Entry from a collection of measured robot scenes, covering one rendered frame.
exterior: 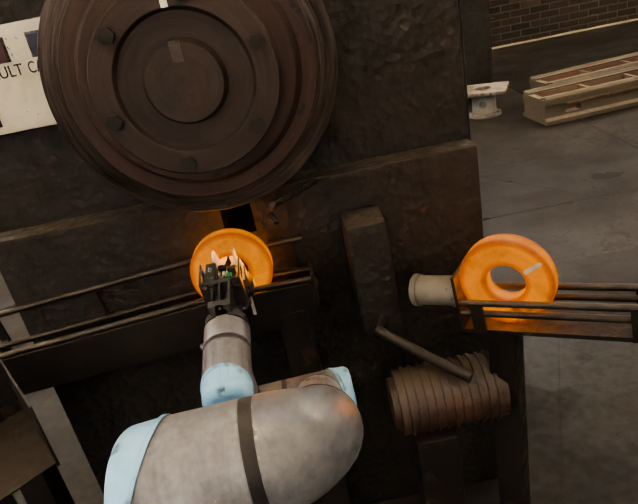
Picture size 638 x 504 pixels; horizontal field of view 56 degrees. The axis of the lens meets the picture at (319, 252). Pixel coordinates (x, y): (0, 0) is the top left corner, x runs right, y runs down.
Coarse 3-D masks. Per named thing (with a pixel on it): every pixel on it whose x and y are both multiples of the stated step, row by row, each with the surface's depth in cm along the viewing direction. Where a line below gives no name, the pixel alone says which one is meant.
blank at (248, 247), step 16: (208, 240) 112; (224, 240) 112; (240, 240) 113; (256, 240) 114; (192, 256) 114; (208, 256) 113; (224, 256) 114; (240, 256) 114; (256, 256) 114; (192, 272) 114; (256, 272) 115; (272, 272) 116
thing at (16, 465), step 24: (0, 360) 106; (0, 384) 107; (0, 408) 108; (24, 408) 104; (0, 432) 106; (24, 432) 104; (0, 456) 100; (24, 456) 99; (48, 456) 97; (0, 480) 95; (24, 480) 94
